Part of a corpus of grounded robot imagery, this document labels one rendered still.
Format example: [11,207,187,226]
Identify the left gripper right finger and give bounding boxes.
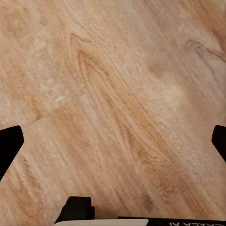
[212,125,226,162]

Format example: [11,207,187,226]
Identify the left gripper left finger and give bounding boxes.
[0,125,24,181]

